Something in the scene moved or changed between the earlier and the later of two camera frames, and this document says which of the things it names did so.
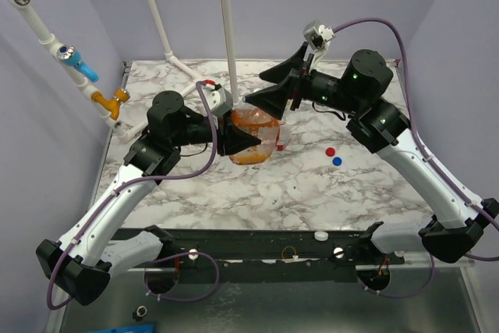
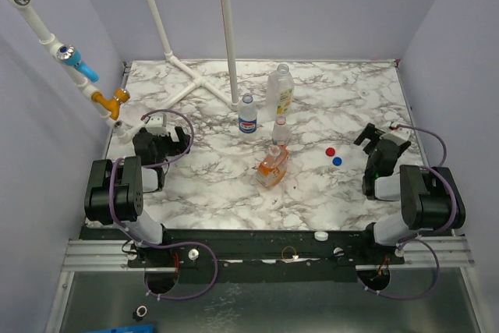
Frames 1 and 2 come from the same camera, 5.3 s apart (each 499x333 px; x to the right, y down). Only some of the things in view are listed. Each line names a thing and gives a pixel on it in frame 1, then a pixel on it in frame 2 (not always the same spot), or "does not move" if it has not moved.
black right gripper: x=295 y=86 to x=376 y=143
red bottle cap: x=330 y=151 does not move
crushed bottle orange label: x=261 y=126 to x=273 y=168
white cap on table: x=320 y=235 does not move
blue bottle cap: x=337 y=161 does not move
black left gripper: x=235 y=139 to x=176 y=147
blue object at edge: x=136 y=328 does not move
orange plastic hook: x=111 y=104 does not move
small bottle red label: x=284 y=136 does not move
